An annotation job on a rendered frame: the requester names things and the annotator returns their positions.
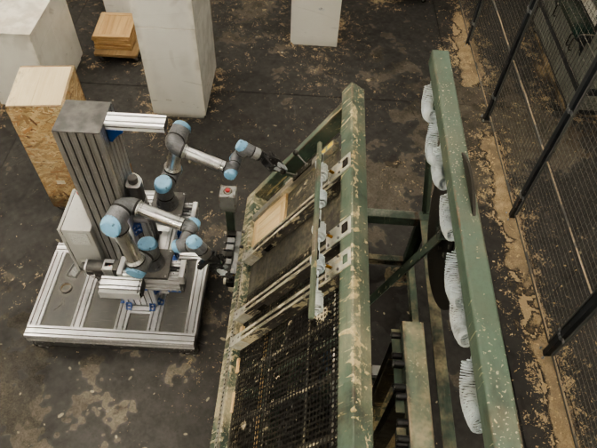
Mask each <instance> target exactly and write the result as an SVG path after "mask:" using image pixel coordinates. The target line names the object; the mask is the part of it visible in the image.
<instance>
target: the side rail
mask: <svg viewBox="0 0 597 448"><path fill-rule="evenodd" d="M341 120H342V103H341V104H340V105H339V106H338V107H337V108H336V109H335V110H334V111H333V112H332V113H331V114H330V115H329V116H328V117H327V118H326V119H325V120H324V121H323V122H322V123H321V124H320V125H319V126H318V127H317V128H316V129H315V130H314V131H313V132H312V133H311V134H310V135H309V136H308V137H307V138H306V139H305V140H304V141H303V142H302V143H301V144H300V145H299V146H298V147H297V148H296V149H295V150H297V151H298V155H299V156H300V157H301V158H302V159H303V160H304V161H305V162H306V163H307V162H308V161H309V160H310V159H311V158H312V157H313V156H314V155H316V154H317V143H318V142H319V141H320V142H322V148H323V147H324V146H325V145H326V144H327V143H328V142H329V141H330V140H331V139H332V138H334V137H335V136H336V135H337V134H338V133H339V132H340V127H341ZM283 163H284V164H285V166H286V167H287V169H288V171H287V172H290V173H294V174H295V173H296V172H297V171H298V170H299V169H300V168H302V167H303V166H304V165H305V164H304V163H303V161H302V160H301V159H300V158H299V157H298V156H294V155H293V152H292V153H291V154H290V155H289V156H288V157H287V158H286V159H285V160H284V161H283ZM289 176H291V177H292V176H293V175H291V174H288V173H285V174H284V175H282V174H281V173H280V172H272V173H271V174H270V175H269V176H268V177H267V178H266V179H265V180H264V181H263V182H262V183H261V184H260V185H259V186H258V187H257V188H256V189H255V196H259V197H260V198H262V199H264V200H268V199H269V198H270V197H271V196H272V195H273V194H274V193H275V192H276V191H277V190H278V189H279V188H281V187H282V186H283V182H284V181H285V180H286V179H287V178H288V177H289Z"/></svg>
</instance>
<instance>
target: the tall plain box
mask: <svg viewBox="0 0 597 448"><path fill-rule="evenodd" d="M129 2H130V6H131V13H132V17H133V21H134V26H135V30H136V35H137V38H138V43H139V50H140V54H141V58H142V62H143V67H144V70H145V75H146V79H147V86H148V90H149V94H150V99H151V102H152V107H153V110H154V113H157V115H163V116H178V117H194V118H204V116H206V112H207V107H208V103H209V99H210V95H211V88H212V83H213V79H214V75H215V70H216V57H215V48H214V39H213V29H212V20H211V2H210V0H129Z"/></svg>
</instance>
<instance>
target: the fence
mask: <svg viewBox="0 0 597 448"><path fill-rule="evenodd" d="M331 143H332V145H331V146H330V147H329V148H328V146H329V145H330V144H331ZM337 149H338V142H337V141H336V140H332V141H331V142H330V143H329V144H328V145H327V146H326V147H325V152H324V153H323V161H325V160H326V159H327V158H328V157H329V156H330V155H331V154H332V153H333V152H334V151H336V150H337ZM315 161H316V156H315V157H314V158H313V159H312V165H311V166H310V167H309V168H308V169H307V170H306V171H304V172H303V173H302V174H301V175H300V176H299V177H298V178H297V179H296V180H295V181H292V180H293V178H292V179H291V180H290V181H289V182H288V183H287V184H286V185H285V186H284V187H282V188H281V189H280V190H279V191H278V192H277V193H276V194H275V195H274V196H273V197H272V198H271V199H270V200H269V201H268V202H267V203H265V204H264V205H263V206H262V207H261V208H260V209H259V210H258V211H257V212H256V213H255V214H254V215H253V217H252V221H254V222H255V221H256V220H257V219H258V218H259V217H261V216H262V215H263V214H264V213H265V212H266V211H267V210H268V209H269V208H270V207H271V206H272V205H274V204H275V203H276V202H277V201H278V200H279V199H280V198H281V197H282V196H283V195H285V194H286V193H287V194H289V193H290V192H291V191H292V190H293V189H294V188H295V187H296V186H297V185H298V184H299V183H300V182H301V181H303V180H304V179H305V178H306V177H307V176H308V175H309V174H310V173H311V172H313V171H314V170H315V166H314V164H315Z"/></svg>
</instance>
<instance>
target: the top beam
mask: <svg viewBox="0 0 597 448"><path fill-rule="evenodd" d="M349 152H351V166H350V167H349V168H348V169H346V170H345V171H344V172H343V173H342V174H341V188H340V222H342V221H343V220H344V219H346V218H347V217H348V216H351V233H350V234H348V235H347V236H345V237H344V238H342V239H341V240H340V252H343V251H344V250H345V249H346V248H347V247H349V246H351V265H349V266H348V267H347V268H345V269H343V270H342V271H340V272H339V324H338V448H374V445H373V411H372V378H371V344H370V277H369V243H368V209H367V175H366V141H365V107H364V90H363V88H361V87H360V86H358V85H357V84H354V83H353V82H352V83H351V84H350V85H348V87H347V88H346V89H345V90H344V91H343V92H342V120H341V159H342V158H343V157H344V156H346V155H347V154H348V153H349Z"/></svg>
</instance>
